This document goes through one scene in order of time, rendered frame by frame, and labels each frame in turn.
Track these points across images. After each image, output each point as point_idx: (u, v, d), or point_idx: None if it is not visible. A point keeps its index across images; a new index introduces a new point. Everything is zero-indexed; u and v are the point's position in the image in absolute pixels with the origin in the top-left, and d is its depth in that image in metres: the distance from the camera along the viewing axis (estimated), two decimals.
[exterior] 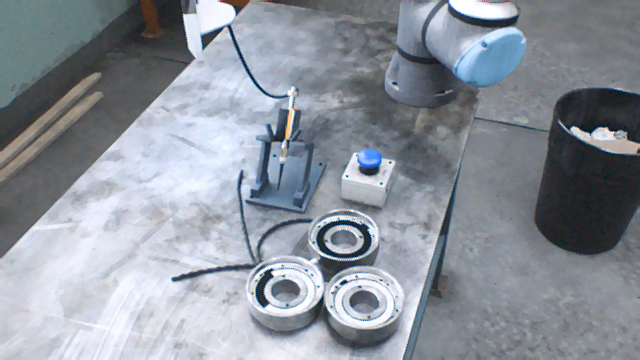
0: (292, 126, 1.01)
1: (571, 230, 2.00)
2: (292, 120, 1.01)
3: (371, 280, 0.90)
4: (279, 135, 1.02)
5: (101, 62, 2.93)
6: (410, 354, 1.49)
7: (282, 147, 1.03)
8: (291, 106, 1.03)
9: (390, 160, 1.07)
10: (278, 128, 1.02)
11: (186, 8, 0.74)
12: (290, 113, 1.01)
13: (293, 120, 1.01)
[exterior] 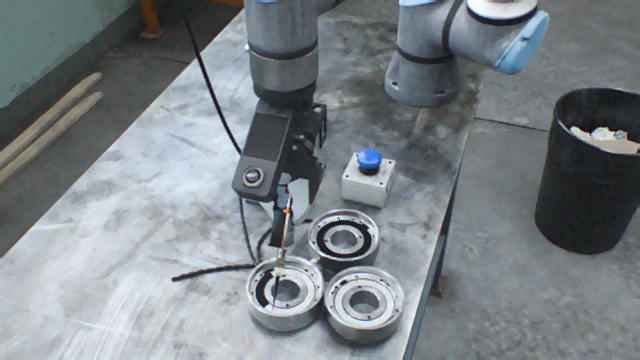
0: (287, 232, 0.82)
1: (571, 230, 2.00)
2: (286, 225, 0.82)
3: (371, 280, 0.90)
4: (274, 243, 0.82)
5: (101, 62, 2.93)
6: (410, 354, 1.49)
7: (278, 256, 0.84)
8: (289, 206, 0.83)
9: (390, 160, 1.07)
10: (273, 235, 0.82)
11: (313, 200, 0.80)
12: None
13: (288, 224, 0.82)
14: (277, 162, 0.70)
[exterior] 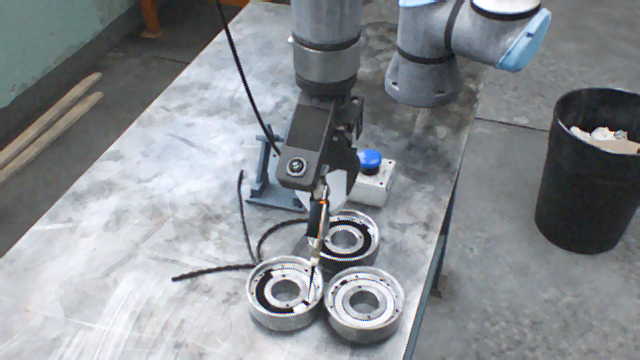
0: (324, 222, 0.84)
1: (571, 230, 2.00)
2: (323, 216, 0.83)
3: (371, 280, 0.90)
4: (311, 234, 0.84)
5: (101, 62, 2.93)
6: (410, 354, 1.49)
7: (314, 246, 0.85)
8: (325, 197, 0.85)
9: (390, 160, 1.07)
10: (310, 226, 0.84)
11: (350, 190, 0.81)
12: None
13: (325, 215, 0.83)
14: (320, 152, 0.72)
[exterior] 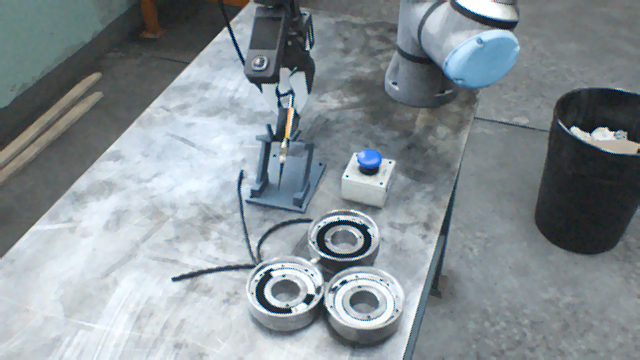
0: (292, 125, 1.01)
1: (571, 230, 2.00)
2: (291, 119, 1.01)
3: (371, 280, 0.90)
4: (279, 134, 1.01)
5: (101, 62, 2.93)
6: (410, 354, 1.49)
7: (282, 146, 1.03)
8: (291, 105, 1.02)
9: (390, 160, 1.07)
10: (278, 127, 1.01)
11: (310, 90, 0.99)
12: (289, 112, 1.01)
13: (293, 119, 1.01)
14: (277, 50, 0.90)
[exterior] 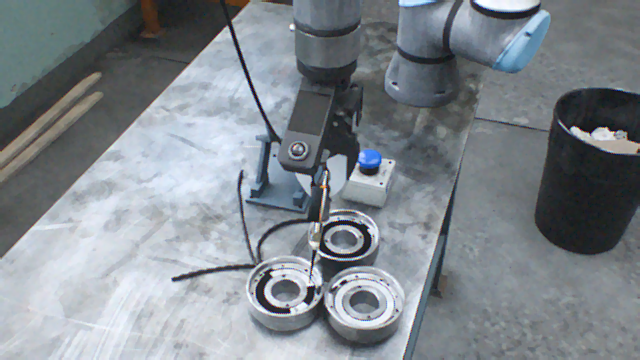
0: (324, 207, 0.86)
1: (571, 230, 2.00)
2: (323, 200, 0.85)
3: (371, 280, 0.90)
4: (312, 218, 0.86)
5: (101, 62, 2.93)
6: (410, 354, 1.49)
7: (315, 231, 0.87)
8: (325, 183, 0.87)
9: (390, 160, 1.07)
10: (311, 210, 0.86)
11: (350, 175, 0.83)
12: None
13: (325, 200, 0.85)
14: (321, 136, 0.74)
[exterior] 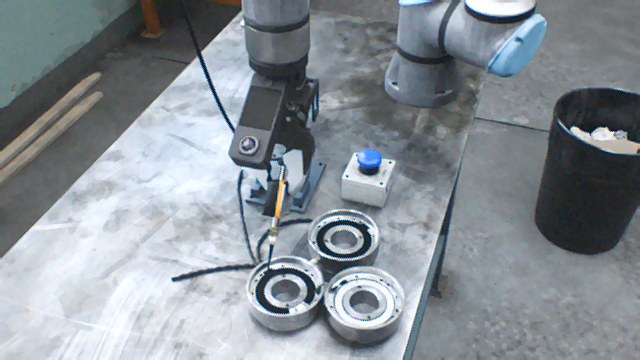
0: (283, 202, 0.86)
1: (571, 230, 2.00)
2: (282, 196, 0.86)
3: (371, 280, 0.90)
4: (268, 213, 0.87)
5: (101, 62, 2.93)
6: (410, 354, 1.49)
7: (272, 225, 0.88)
8: (282, 178, 0.87)
9: (390, 160, 1.07)
10: (267, 205, 0.86)
11: (307, 170, 0.84)
12: (280, 187, 0.86)
13: (284, 195, 0.86)
14: (271, 131, 0.74)
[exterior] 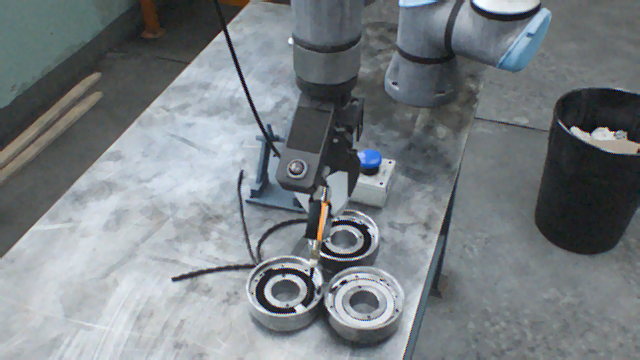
0: (326, 224, 0.83)
1: (571, 230, 2.00)
2: (325, 218, 0.83)
3: (371, 280, 0.90)
4: (310, 235, 0.84)
5: (101, 62, 2.93)
6: (410, 354, 1.49)
7: (313, 248, 0.85)
8: (324, 199, 0.84)
9: (390, 160, 1.07)
10: (309, 227, 0.83)
11: (351, 192, 0.81)
12: (322, 209, 0.83)
13: (327, 217, 0.83)
14: (320, 154, 0.71)
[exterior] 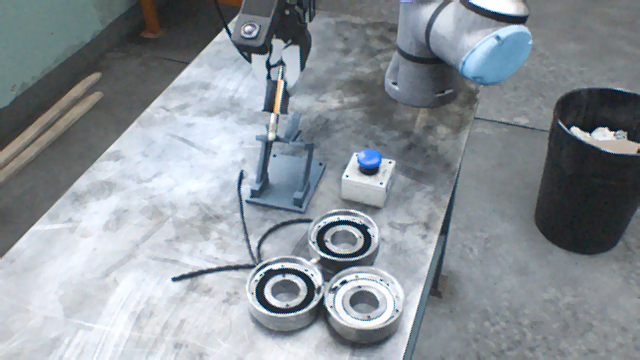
0: (282, 99, 0.93)
1: (571, 230, 2.00)
2: (281, 92, 0.93)
3: (371, 280, 0.90)
4: (267, 109, 0.93)
5: (101, 62, 2.93)
6: (410, 354, 1.49)
7: (271, 122, 0.95)
8: (280, 77, 0.94)
9: (390, 160, 1.07)
10: (267, 101, 0.93)
11: (304, 67, 0.91)
12: (279, 85, 0.93)
13: (282, 92, 0.93)
14: (271, 18, 0.81)
